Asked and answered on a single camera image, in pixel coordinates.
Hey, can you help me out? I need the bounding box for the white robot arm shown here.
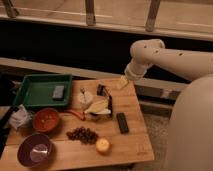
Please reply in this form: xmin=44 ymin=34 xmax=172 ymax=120
xmin=124 ymin=39 xmax=213 ymax=171

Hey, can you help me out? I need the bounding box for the orange bowl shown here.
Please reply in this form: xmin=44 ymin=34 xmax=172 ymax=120
xmin=33 ymin=108 xmax=60 ymax=133

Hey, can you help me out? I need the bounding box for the purple bowl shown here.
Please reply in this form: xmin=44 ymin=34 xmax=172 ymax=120
xmin=17 ymin=133 xmax=53 ymax=167

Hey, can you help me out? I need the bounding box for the yellow banana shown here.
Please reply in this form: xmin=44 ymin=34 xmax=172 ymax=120
xmin=84 ymin=100 xmax=108 ymax=114

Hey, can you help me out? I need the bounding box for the white garlic bulb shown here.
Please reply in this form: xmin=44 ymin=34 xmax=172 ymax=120
xmin=77 ymin=88 xmax=93 ymax=109

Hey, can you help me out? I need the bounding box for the red chili pepper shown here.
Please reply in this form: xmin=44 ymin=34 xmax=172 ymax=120
xmin=62 ymin=109 xmax=86 ymax=121

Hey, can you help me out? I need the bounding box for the yellow round fruit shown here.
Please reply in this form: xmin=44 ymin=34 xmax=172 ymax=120
xmin=96 ymin=138 xmax=111 ymax=155

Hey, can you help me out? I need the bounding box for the grey sponge block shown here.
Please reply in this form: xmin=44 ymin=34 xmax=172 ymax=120
xmin=52 ymin=85 xmax=64 ymax=100

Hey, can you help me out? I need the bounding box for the bunch of dark grapes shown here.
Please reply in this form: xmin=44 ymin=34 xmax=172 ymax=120
xmin=66 ymin=127 xmax=98 ymax=144

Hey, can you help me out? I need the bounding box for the green plastic tray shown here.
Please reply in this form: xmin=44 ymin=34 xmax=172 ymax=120
xmin=13 ymin=74 xmax=72 ymax=109

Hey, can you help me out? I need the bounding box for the crumpled white cloth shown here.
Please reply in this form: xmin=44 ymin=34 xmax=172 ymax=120
xmin=9 ymin=105 xmax=33 ymax=130

